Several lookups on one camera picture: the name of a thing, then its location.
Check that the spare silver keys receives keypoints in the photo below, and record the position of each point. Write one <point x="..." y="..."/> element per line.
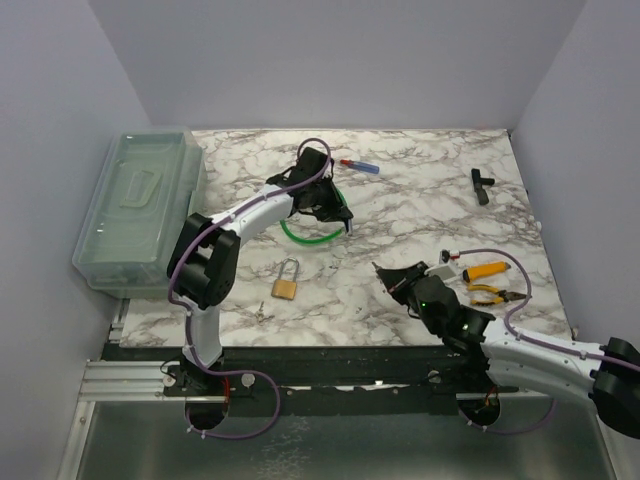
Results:
<point x="261" y="316"/>

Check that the yellow handled pliers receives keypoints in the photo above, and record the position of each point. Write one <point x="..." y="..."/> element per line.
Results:
<point x="498" y="295"/>

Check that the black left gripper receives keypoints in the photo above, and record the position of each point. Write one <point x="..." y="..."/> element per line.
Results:
<point x="335" y="211"/>

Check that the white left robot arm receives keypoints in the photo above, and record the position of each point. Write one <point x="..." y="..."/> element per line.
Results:
<point x="202" y="268"/>

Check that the black T-shaped tool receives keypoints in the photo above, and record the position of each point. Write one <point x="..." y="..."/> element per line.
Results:
<point x="479" y="184"/>

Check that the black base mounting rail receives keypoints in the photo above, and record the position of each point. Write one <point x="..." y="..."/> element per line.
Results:
<point x="332" y="381"/>

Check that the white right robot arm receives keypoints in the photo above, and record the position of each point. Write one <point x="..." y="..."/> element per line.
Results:
<point x="603" y="377"/>

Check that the blue red small screwdriver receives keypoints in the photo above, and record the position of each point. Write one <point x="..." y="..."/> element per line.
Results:
<point x="360" y="166"/>

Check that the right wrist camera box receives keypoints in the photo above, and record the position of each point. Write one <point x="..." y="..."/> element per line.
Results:
<point x="446" y="269"/>

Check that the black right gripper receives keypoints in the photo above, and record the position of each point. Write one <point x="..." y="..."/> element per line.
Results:
<point x="397" y="280"/>

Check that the brass padlock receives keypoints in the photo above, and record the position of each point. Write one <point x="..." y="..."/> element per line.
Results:
<point x="282" y="288"/>

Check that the yellow utility knife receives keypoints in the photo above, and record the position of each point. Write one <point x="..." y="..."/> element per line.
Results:
<point x="472" y="274"/>

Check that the aluminium extrusion rail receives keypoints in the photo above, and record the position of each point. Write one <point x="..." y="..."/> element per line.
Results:
<point x="122" y="381"/>

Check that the clear plastic storage box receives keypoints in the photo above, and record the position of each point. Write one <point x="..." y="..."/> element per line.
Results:
<point x="150" y="183"/>

